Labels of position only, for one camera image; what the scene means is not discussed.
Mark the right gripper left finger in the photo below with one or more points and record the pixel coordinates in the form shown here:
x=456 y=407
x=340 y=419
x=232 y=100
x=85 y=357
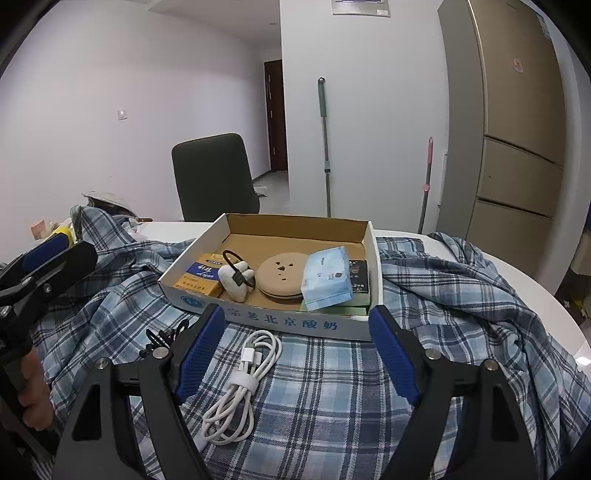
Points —
x=99 y=440

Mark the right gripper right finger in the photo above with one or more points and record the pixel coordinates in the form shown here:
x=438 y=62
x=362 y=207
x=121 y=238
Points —
x=492 y=441

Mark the white plush keychain toy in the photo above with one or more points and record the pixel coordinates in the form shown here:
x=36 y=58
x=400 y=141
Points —
x=236 y=277

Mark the blue baby wipes pack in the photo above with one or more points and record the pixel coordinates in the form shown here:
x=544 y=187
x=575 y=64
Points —
x=326 y=279

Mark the left hand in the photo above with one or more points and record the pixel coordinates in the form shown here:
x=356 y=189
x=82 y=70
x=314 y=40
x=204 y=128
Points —
x=34 y=397

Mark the pink cup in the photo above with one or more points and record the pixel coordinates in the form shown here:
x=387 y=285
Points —
x=38 y=230

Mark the yellow packet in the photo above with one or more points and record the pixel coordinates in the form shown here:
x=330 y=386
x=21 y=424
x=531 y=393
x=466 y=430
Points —
x=66 y=232

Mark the blue plaid shirt cloth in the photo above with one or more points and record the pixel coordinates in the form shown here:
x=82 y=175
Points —
x=328 y=409

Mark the orange blue small box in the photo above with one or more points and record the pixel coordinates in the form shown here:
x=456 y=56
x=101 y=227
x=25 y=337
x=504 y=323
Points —
x=201 y=277

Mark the round tan cookie-shaped object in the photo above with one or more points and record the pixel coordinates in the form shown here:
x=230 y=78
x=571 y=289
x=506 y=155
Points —
x=280 y=276

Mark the black small box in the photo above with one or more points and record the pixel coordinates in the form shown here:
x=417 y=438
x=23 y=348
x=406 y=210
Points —
x=360 y=281

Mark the dark grey chair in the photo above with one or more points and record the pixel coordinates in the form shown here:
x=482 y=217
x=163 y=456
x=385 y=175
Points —
x=212 y=177

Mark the white cardboard tray box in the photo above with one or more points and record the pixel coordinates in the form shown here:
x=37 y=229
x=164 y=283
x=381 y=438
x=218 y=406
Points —
x=252 y=265

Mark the dark brown door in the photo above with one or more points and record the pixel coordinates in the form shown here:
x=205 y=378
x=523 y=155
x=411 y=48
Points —
x=276 y=118

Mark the gold three-door refrigerator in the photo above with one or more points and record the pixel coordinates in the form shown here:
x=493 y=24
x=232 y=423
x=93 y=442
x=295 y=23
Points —
x=507 y=130

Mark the grey green mop handle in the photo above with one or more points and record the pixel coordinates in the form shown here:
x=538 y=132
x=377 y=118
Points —
x=322 y=104

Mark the wall electrical panel box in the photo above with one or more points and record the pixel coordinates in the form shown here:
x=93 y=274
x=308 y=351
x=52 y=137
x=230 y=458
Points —
x=378 y=8

